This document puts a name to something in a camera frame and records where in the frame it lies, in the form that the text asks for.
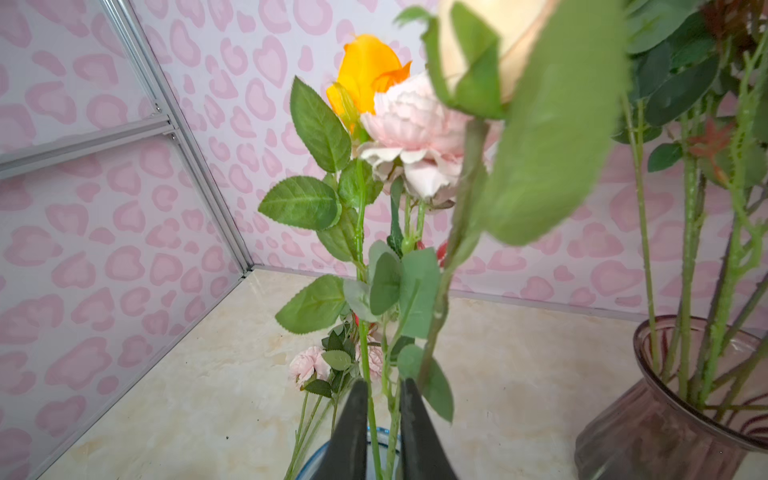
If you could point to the cream rose stem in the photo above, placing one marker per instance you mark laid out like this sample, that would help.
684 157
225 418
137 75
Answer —
541 83

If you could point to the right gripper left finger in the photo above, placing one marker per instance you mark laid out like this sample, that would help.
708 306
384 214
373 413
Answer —
348 438

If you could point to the orange rose stem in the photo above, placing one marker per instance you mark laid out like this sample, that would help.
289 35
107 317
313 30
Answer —
333 206

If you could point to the diagonal aluminium frame bar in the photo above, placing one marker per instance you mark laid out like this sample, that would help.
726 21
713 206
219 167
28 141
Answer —
37 157

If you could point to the light blue rose stem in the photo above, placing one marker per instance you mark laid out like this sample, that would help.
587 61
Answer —
662 117

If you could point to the pale pink peony stem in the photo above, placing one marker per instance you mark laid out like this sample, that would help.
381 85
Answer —
436 154

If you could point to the maroon grey glass vase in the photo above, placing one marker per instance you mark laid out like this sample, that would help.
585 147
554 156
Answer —
651 433

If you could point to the blue purple glass vase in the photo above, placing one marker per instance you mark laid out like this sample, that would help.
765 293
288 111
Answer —
377 457

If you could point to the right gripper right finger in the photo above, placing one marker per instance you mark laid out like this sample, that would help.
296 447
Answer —
422 455

